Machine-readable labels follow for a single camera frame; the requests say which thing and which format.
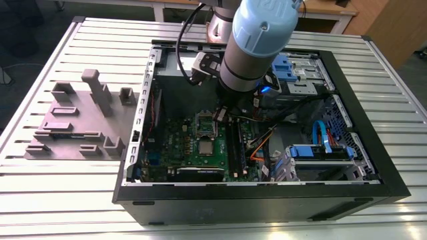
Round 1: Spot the CPU with silver top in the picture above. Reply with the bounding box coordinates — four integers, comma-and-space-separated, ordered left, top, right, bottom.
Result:
199, 141, 215, 154

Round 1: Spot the CPU socket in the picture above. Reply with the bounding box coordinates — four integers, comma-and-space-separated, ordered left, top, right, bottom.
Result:
195, 138, 219, 158

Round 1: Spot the metal socket cover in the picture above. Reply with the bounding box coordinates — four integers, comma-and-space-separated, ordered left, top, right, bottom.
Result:
193, 109, 220, 140

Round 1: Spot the grey power supply unit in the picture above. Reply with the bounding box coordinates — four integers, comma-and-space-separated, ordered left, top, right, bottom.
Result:
155, 51, 224, 118

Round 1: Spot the black RAM slot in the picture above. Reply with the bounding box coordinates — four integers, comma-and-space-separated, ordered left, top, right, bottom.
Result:
233, 117, 247, 176
229, 118, 243, 176
224, 118, 237, 176

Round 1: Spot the blue disk carrier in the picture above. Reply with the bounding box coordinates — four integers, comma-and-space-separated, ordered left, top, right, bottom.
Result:
271, 55, 299, 83
288, 145, 355, 161

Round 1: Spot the metal drive cage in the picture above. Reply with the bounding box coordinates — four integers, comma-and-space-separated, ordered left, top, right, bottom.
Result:
265, 51, 336, 109

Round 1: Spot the green motherboard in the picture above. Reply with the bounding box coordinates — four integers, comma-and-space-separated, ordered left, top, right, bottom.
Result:
141, 109, 264, 183

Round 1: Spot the black graphics card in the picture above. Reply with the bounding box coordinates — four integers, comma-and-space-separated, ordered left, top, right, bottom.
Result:
165, 165, 225, 183

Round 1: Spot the black PC case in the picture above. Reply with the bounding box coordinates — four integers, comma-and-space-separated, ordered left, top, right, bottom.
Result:
111, 38, 412, 227

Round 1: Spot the metal disk bay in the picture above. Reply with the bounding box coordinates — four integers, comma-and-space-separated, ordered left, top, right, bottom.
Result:
284, 143, 382, 182

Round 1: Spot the grey parts rack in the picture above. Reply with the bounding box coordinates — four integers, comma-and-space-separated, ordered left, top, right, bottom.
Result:
24, 68, 141, 161

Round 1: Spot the RAM stick with white label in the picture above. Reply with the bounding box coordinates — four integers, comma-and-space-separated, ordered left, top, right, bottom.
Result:
48, 133, 88, 140

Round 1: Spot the wooden cabinet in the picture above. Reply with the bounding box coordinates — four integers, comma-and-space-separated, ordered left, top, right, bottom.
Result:
344, 0, 427, 70

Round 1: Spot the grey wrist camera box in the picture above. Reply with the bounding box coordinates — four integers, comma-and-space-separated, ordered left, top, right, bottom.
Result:
261, 74, 284, 98

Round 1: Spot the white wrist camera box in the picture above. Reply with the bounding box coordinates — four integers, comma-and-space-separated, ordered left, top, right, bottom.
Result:
191, 51, 221, 85

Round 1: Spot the black wire bundle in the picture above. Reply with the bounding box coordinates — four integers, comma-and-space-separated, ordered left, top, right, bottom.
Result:
249, 96, 330, 151

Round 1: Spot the orange wire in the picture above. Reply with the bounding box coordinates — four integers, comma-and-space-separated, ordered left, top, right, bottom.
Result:
248, 134, 268, 163

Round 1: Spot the black camera cable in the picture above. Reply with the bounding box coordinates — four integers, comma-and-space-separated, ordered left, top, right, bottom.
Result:
175, 3, 208, 87

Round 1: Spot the blue flat wire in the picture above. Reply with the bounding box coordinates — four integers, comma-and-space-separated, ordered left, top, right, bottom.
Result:
312, 119, 335, 154

